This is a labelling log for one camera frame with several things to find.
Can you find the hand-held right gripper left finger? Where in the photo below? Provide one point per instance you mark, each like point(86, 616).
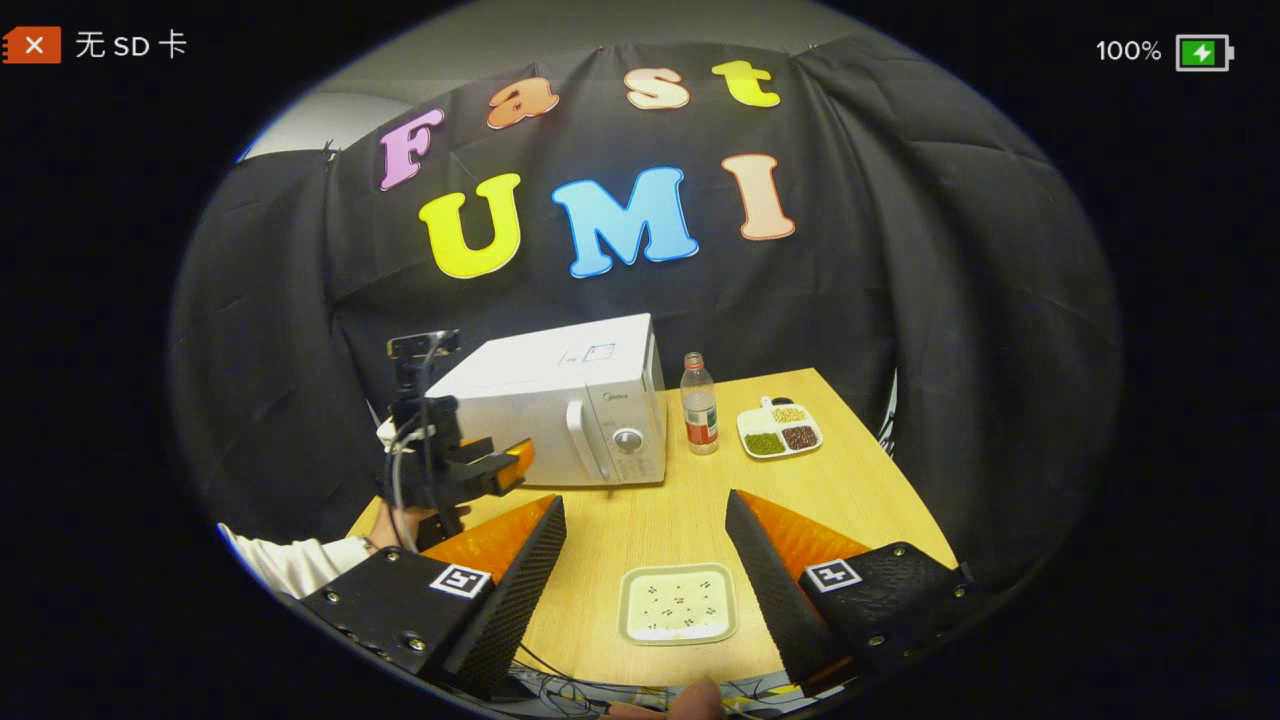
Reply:
point(510, 610)

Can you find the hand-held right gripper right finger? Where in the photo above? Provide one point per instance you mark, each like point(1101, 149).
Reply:
point(775, 600)

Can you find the plastic bottle with red label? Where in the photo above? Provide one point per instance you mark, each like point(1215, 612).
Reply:
point(700, 415)

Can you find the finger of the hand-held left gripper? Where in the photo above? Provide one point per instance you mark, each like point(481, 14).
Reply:
point(505, 465)

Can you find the black backdrop cloth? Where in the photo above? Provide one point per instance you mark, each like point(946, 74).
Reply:
point(950, 350)

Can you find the white divided dish of beans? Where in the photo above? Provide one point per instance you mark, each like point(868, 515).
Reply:
point(780, 430)

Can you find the white microwave oven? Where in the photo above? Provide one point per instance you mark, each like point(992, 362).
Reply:
point(540, 390)

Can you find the pale green rectangular plate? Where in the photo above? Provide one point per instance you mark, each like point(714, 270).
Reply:
point(678, 605)

